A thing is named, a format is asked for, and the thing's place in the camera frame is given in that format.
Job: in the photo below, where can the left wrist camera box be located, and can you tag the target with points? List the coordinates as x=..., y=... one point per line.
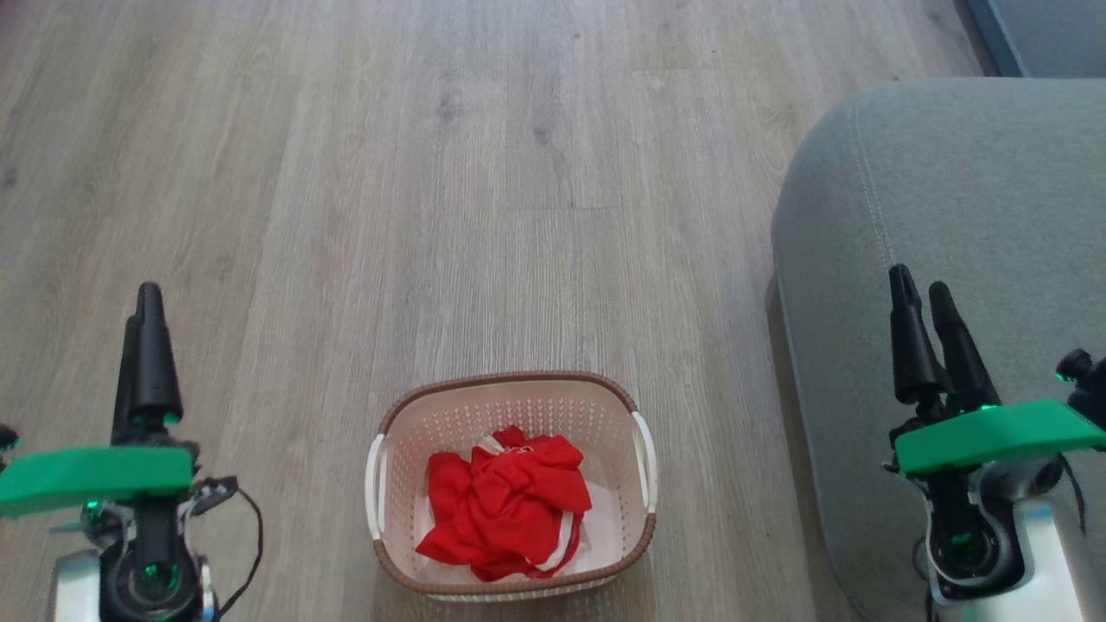
x=7, y=437

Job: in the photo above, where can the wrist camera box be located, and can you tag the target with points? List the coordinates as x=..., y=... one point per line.
x=7, y=437
x=1090, y=380

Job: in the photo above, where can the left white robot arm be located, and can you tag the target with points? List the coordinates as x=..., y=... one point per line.
x=73, y=592

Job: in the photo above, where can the cream laundry basket brown rim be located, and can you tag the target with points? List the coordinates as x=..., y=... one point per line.
x=449, y=415

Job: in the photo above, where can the red and white garment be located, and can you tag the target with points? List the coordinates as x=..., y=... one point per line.
x=458, y=527

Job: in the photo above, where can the grey fabric sofa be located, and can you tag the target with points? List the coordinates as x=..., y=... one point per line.
x=950, y=190

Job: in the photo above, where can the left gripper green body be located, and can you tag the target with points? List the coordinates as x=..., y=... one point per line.
x=95, y=479

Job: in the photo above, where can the grey blue furniture base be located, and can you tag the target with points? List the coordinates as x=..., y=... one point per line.
x=1054, y=34

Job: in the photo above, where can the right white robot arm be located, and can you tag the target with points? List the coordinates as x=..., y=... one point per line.
x=1063, y=570

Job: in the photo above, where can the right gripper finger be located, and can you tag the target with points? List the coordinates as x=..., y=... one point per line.
x=966, y=363
x=914, y=345

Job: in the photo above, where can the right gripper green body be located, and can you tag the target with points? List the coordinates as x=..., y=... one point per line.
x=994, y=436

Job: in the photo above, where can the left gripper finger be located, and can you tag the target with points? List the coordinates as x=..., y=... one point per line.
x=157, y=363
x=126, y=380

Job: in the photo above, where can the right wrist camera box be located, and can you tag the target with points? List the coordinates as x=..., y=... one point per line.
x=1090, y=380

